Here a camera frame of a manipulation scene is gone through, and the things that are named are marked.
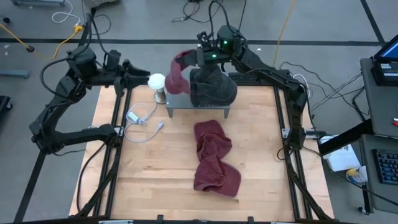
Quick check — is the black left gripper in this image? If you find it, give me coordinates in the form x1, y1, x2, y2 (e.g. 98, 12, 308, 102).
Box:
104, 49, 150, 96

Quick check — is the white mushroom lamp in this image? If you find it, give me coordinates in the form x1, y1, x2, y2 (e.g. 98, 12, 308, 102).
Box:
147, 73, 167, 105

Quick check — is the black power strip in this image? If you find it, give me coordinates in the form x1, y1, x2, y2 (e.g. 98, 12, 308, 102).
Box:
228, 72, 280, 84

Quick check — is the grey perforated metal stand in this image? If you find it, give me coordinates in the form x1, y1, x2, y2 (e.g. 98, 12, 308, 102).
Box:
165, 91, 231, 119

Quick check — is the grey metal floor foot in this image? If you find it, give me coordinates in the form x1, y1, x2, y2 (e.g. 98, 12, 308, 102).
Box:
0, 69, 30, 80

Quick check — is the white paper box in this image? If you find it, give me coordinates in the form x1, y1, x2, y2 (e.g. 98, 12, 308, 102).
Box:
320, 138, 361, 172

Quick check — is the black laptop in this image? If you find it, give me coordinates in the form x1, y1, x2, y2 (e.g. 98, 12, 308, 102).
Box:
370, 33, 398, 86

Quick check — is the grey side table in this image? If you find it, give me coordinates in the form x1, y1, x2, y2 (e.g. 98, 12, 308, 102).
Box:
359, 57, 398, 215

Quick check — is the white bottle yellow label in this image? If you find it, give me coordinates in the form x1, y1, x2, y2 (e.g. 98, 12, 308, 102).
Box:
345, 166, 369, 184

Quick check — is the black keyboard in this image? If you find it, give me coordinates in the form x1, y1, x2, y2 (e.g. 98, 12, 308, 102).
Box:
371, 148, 398, 185

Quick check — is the white cable with adapter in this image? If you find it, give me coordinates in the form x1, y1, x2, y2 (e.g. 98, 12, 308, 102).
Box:
123, 101, 165, 144

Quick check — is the thin black floor cable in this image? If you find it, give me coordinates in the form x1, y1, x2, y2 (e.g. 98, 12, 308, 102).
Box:
171, 0, 224, 24

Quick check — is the black coiled cable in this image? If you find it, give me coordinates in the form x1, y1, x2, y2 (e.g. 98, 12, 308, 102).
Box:
238, 0, 248, 32

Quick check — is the yellow cable with plug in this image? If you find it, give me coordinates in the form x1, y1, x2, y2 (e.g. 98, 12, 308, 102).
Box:
0, 23, 84, 60

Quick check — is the long yellow cable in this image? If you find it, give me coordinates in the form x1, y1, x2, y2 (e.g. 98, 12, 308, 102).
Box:
272, 0, 296, 68

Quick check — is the white floor cable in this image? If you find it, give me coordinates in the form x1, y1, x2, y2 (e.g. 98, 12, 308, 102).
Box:
51, 0, 81, 26

